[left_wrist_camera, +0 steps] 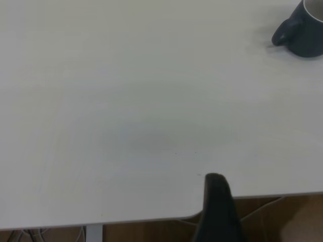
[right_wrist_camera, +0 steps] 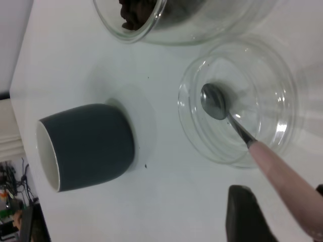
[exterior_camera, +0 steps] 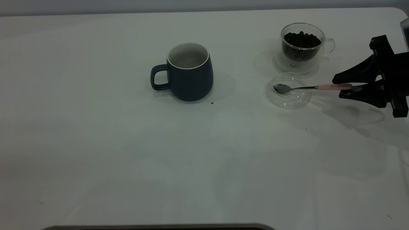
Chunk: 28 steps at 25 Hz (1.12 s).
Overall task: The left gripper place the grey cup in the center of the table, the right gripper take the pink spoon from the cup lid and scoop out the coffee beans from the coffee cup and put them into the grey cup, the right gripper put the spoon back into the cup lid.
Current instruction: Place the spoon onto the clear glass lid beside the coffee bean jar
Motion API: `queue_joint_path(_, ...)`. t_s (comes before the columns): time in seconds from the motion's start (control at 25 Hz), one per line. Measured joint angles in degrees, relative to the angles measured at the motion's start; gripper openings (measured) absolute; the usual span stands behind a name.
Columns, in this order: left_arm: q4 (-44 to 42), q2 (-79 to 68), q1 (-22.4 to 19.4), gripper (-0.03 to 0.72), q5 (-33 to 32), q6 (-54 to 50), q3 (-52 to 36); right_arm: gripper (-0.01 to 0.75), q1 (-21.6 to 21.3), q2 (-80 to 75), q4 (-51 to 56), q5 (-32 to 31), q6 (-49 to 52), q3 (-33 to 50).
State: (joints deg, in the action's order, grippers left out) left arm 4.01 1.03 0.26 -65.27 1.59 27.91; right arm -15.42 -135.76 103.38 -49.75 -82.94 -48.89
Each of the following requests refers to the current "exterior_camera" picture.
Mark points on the clear double-wall glass cup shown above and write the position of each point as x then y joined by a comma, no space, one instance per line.
297,65

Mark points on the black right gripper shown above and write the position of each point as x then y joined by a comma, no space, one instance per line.
397,73

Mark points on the clear round glass lid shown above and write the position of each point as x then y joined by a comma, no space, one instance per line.
289,100

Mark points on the dark coffee beans pile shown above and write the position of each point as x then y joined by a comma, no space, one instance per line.
302,43

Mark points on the dark blue ceramic mug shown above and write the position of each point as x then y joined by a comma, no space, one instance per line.
191,83

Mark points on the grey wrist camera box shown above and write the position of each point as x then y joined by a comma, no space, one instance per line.
405,32

